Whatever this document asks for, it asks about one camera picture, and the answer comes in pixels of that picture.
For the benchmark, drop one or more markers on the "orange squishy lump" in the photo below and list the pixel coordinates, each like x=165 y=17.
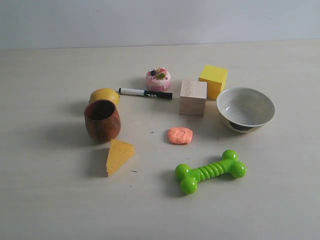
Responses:
x=180 y=135

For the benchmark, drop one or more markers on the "black white marker pen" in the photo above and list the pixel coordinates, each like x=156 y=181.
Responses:
x=145 y=93

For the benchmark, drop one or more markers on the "pink toy cake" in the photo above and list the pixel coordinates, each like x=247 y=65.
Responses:
x=158 y=79

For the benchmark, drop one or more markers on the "plain wooden cube block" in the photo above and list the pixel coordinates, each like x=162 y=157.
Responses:
x=193 y=97

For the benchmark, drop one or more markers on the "yellow cheese wedge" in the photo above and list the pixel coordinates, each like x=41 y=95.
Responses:
x=119 y=153

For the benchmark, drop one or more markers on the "brown wooden cup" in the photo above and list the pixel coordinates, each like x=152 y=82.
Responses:
x=102 y=121

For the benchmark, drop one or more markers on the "green toy bone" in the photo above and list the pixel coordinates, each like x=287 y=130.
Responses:
x=229 y=164

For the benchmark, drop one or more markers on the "yellow lemon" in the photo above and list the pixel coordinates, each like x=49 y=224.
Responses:
x=105 y=94

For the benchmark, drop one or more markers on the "yellow cube block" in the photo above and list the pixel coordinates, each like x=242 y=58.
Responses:
x=216 y=78

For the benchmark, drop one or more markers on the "white ceramic bowl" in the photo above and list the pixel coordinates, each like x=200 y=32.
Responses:
x=244 y=109

